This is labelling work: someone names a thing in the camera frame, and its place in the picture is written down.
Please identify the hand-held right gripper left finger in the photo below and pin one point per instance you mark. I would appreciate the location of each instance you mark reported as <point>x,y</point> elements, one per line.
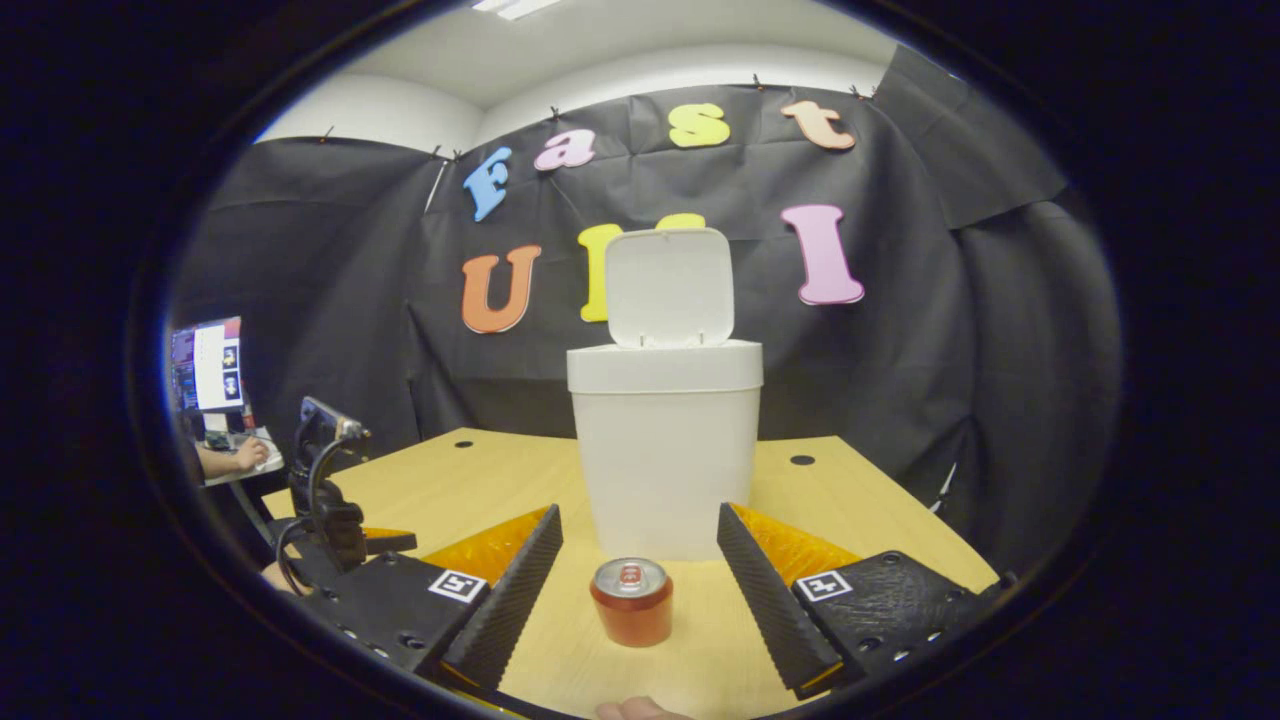
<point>508,600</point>

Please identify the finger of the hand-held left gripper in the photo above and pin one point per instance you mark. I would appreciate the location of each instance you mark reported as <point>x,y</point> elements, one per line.
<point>392,541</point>

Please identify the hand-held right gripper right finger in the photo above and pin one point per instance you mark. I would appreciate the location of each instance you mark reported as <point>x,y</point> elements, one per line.
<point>765,600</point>

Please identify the red pop can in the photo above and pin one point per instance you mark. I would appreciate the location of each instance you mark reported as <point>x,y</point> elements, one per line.
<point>632,610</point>

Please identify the white desktop garbage bin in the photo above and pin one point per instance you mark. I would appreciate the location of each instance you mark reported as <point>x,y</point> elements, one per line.
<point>665,450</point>

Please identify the wooden desktop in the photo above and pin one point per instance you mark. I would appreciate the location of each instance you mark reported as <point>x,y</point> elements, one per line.
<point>500,480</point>

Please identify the white side desk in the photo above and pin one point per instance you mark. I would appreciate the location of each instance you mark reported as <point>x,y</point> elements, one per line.
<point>262,470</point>

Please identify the computer monitor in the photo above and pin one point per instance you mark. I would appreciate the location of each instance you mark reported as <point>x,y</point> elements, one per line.
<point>208,365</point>

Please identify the black backdrop cloth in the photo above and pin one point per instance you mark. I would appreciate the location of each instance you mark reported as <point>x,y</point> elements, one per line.
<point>900,400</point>

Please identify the ceiling light panel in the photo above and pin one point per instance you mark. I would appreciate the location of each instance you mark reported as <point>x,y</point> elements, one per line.
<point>515,6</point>

